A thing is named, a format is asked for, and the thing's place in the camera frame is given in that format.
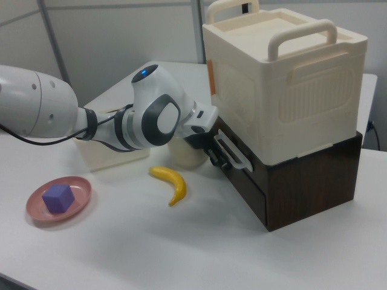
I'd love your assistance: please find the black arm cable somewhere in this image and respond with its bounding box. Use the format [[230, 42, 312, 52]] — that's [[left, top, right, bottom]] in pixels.
[[0, 104, 134, 153]]

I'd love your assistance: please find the yellow banana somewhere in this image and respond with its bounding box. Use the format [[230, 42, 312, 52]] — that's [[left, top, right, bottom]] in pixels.
[[148, 165, 187, 208]]

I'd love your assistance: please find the pink plate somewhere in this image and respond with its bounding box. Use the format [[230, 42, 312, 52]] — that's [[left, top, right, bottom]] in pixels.
[[25, 176, 93, 225]]

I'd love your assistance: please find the white lidded cup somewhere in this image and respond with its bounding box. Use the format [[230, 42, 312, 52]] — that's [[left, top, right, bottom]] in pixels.
[[167, 135, 207, 169]]

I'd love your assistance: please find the black wall cable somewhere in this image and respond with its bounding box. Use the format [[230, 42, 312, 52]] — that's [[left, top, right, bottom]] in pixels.
[[366, 120, 380, 150]]

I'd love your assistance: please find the dark brown drawer cabinet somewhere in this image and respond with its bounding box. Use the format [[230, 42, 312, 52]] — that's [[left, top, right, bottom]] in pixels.
[[216, 114, 363, 233]]

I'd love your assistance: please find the cream plastic storage box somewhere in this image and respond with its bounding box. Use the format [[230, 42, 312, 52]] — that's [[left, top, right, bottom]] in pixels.
[[201, 0, 369, 166]]

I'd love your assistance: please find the white open plastic bin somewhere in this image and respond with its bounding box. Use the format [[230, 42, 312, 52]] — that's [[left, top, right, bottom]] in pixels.
[[73, 105, 152, 173]]

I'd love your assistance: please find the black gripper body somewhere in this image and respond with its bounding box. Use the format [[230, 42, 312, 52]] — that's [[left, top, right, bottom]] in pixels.
[[183, 118, 224, 151]]

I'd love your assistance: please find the brown drawer with white handle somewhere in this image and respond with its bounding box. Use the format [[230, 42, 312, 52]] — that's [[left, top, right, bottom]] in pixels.
[[212, 116, 268, 228]]

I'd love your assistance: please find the purple cube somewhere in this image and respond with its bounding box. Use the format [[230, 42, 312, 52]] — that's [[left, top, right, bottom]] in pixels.
[[41, 184, 76, 214]]

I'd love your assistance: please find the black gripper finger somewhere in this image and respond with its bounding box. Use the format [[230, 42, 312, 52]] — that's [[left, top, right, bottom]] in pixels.
[[218, 155, 233, 170], [207, 147, 223, 167]]

